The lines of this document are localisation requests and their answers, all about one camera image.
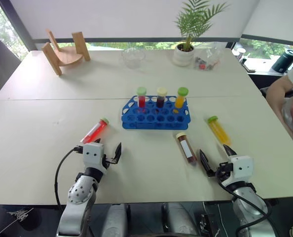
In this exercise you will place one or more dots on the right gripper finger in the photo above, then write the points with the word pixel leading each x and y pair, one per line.
pixel 229 151
pixel 206 163

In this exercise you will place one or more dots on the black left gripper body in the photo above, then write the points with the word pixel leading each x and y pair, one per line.
pixel 106 163

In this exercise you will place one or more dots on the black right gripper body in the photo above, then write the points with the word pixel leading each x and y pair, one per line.
pixel 225 170

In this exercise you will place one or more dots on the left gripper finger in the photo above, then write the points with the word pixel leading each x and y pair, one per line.
pixel 98 141
pixel 118 151

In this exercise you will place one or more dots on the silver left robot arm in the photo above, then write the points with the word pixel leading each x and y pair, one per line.
pixel 77 195

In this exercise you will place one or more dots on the person's bare forearm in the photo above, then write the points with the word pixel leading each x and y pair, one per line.
pixel 278 95

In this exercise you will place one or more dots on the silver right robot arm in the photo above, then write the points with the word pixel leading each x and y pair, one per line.
pixel 250 205

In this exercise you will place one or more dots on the red tube green cap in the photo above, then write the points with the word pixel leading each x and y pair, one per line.
pixel 96 130
pixel 142 100

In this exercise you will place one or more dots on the orange tube green cap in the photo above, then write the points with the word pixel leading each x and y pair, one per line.
pixel 219 130
pixel 180 98

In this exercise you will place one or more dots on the brown labelled tube cream cap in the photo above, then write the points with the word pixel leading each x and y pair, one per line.
pixel 186 148

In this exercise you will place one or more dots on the blue test tube rack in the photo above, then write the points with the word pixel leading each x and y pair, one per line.
pixel 156 118

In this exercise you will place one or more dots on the dark purple tube cream cap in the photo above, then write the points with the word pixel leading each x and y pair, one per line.
pixel 161 98

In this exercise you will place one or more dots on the grey rounded robot leg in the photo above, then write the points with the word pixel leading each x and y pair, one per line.
pixel 114 221
pixel 179 219

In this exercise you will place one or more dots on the clear glass bowl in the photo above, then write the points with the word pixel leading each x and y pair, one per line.
pixel 133 58

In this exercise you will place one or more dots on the wooden curved stand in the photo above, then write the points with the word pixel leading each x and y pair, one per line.
pixel 67 55

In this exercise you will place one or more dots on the clear plastic bag with bits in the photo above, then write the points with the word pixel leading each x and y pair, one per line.
pixel 209 59

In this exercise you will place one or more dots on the white paper cups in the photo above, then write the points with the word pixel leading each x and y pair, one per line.
pixel 240 54

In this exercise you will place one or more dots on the dark green kettle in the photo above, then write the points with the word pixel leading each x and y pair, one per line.
pixel 284 61

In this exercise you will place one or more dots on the white ribbed plant pot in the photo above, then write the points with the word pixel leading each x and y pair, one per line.
pixel 183 55

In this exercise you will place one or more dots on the green palm plant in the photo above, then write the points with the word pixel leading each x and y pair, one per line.
pixel 195 19

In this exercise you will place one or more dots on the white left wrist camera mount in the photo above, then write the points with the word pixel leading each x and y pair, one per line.
pixel 93 154

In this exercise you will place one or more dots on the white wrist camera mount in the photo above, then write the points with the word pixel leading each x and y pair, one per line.
pixel 93 154
pixel 241 169

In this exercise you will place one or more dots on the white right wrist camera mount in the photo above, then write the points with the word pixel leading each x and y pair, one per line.
pixel 241 169

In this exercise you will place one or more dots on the black bracket under table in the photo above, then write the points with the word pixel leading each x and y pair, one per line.
pixel 204 224

